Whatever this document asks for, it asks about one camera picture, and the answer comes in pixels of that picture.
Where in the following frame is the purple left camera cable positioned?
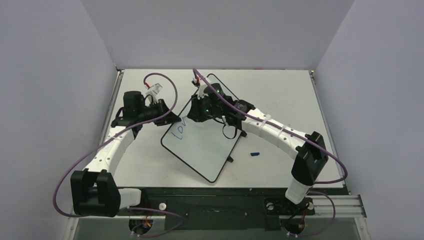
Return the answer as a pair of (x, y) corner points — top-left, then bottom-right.
(52, 72), (186, 239)

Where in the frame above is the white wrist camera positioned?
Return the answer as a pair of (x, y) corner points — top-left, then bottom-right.
(191, 76), (209, 100)
(146, 83), (163, 97)

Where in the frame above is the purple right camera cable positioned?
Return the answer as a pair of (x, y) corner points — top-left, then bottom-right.
(192, 68), (349, 185)

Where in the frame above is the black framed whiteboard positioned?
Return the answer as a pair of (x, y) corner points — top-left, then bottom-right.
(160, 73), (243, 184)

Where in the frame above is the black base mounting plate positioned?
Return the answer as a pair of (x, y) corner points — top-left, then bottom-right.
(115, 186), (349, 232)

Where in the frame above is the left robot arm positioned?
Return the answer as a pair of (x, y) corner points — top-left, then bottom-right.
(70, 91), (181, 217)

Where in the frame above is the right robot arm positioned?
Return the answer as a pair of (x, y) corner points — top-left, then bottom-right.
(187, 79), (329, 214)

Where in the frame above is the aluminium frame rail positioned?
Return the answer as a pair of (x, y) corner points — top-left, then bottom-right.
(67, 194), (368, 221)

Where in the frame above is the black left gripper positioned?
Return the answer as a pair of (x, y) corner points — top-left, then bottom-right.
(137, 99), (181, 127)

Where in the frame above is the purple camera cable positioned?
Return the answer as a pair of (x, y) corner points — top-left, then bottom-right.
(52, 72), (186, 239)
(192, 68), (349, 185)

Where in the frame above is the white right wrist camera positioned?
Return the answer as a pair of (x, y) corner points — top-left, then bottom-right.
(191, 76), (209, 100)

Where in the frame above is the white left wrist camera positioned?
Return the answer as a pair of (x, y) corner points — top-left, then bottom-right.
(146, 83), (163, 97)

